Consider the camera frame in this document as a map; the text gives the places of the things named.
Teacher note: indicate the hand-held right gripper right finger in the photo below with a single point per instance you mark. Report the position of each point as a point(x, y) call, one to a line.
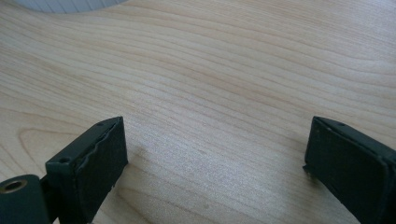
point(348, 168)

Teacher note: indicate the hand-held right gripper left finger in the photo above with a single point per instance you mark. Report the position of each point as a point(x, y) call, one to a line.
point(93, 168)

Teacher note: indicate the white key holder stand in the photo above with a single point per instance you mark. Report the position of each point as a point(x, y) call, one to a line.
point(68, 5)

